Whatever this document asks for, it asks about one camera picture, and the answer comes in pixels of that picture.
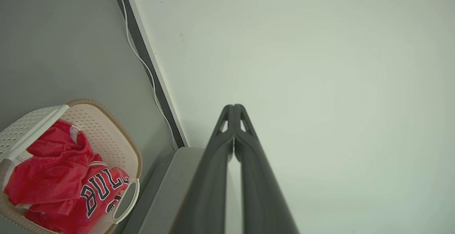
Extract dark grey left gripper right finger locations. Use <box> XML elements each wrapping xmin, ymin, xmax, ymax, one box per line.
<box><xmin>234</xmin><ymin>104</ymin><xmax>300</xmax><ymax>234</ymax></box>

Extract red Bulls jersey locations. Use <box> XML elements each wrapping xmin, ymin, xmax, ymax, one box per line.
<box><xmin>23</xmin><ymin>154</ymin><xmax>130</xmax><ymax>234</ymax></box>

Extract red shorts with bull logo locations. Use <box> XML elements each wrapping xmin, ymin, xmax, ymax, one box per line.
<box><xmin>4</xmin><ymin>120</ymin><xmax>95</xmax><ymax>215</ymax></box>

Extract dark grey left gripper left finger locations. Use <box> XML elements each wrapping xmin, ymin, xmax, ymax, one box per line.
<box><xmin>171</xmin><ymin>104</ymin><xmax>235</xmax><ymax>234</ymax></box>

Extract dark and white baseboard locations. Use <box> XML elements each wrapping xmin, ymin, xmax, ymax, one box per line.
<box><xmin>113</xmin><ymin>0</ymin><xmax>189</xmax><ymax>148</ymax></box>

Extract cream perforated laundry basket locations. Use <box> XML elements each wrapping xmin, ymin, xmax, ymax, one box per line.
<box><xmin>0</xmin><ymin>99</ymin><xmax>143</xmax><ymax>234</ymax></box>

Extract thin white cable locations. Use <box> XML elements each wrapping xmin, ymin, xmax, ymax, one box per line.
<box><xmin>114</xmin><ymin>0</ymin><xmax>177</xmax><ymax>150</ymax></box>

